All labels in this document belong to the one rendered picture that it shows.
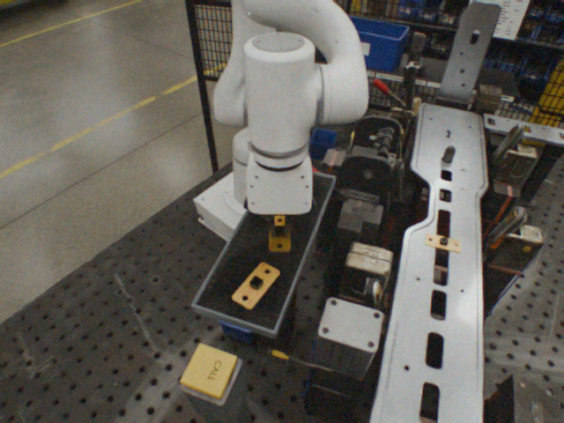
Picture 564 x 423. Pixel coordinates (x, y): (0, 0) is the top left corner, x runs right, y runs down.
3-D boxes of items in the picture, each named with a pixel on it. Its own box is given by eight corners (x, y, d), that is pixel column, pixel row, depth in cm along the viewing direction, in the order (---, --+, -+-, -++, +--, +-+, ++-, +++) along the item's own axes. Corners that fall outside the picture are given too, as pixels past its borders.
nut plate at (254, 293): (250, 310, 56) (249, 307, 55) (231, 298, 57) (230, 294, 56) (280, 272, 61) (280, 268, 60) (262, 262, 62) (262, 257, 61)
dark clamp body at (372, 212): (360, 320, 105) (389, 233, 77) (316, 307, 108) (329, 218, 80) (367, 290, 112) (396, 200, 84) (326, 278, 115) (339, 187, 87)
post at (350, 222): (338, 324, 104) (360, 232, 75) (321, 319, 105) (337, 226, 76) (342, 309, 107) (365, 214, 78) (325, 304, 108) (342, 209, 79)
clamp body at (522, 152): (496, 241, 125) (545, 162, 100) (462, 233, 128) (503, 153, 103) (495, 223, 131) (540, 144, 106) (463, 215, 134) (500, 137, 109)
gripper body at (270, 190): (241, 164, 50) (247, 219, 59) (316, 164, 51) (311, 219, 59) (245, 133, 56) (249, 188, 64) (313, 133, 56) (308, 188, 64)
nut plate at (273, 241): (290, 251, 64) (291, 248, 63) (268, 251, 64) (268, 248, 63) (289, 216, 70) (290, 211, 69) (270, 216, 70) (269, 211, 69)
